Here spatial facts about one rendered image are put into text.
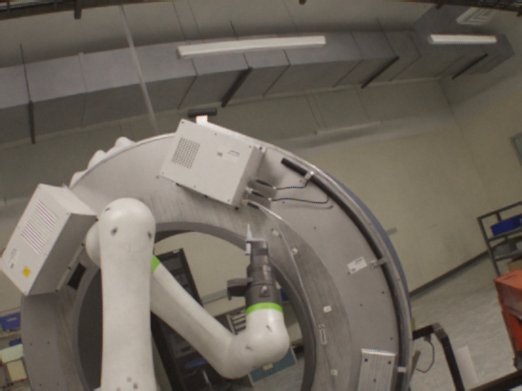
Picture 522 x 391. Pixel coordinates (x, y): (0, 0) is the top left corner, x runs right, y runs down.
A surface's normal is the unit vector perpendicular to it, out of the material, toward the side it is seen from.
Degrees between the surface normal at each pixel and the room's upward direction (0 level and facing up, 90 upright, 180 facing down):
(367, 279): 90
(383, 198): 90
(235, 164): 90
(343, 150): 90
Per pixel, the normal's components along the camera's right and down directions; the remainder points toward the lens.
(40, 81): 0.39, -0.29
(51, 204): -0.25, -0.07
